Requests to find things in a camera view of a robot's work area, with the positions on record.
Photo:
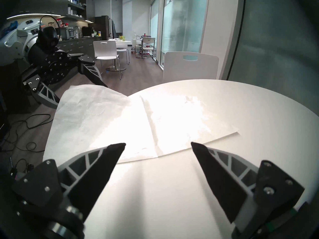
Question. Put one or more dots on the dark tall refrigerator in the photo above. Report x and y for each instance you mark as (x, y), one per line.
(103, 27)

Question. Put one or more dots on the white plastic chair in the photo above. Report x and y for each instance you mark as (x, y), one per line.
(104, 48)
(174, 69)
(148, 41)

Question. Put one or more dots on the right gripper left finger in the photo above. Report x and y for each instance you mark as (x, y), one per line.
(82, 181)

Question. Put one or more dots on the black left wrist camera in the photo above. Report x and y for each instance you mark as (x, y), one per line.
(48, 36)

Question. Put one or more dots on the white cloth napkin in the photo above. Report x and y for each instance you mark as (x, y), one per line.
(99, 126)

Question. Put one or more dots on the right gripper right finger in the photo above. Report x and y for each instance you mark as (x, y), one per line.
(224, 181)

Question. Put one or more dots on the round white pedestal table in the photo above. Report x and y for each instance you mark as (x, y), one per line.
(123, 42)
(261, 116)

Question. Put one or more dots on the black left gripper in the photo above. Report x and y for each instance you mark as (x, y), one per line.
(56, 66)

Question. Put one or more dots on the black microwave oven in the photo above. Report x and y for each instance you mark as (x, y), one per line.
(87, 31)

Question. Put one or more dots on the silver coffee machine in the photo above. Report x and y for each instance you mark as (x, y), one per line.
(71, 33)

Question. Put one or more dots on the dark kitchen counter cabinets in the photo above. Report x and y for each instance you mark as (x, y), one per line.
(77, 45)

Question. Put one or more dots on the dark wall shelves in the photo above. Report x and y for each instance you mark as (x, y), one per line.
(76, 5)

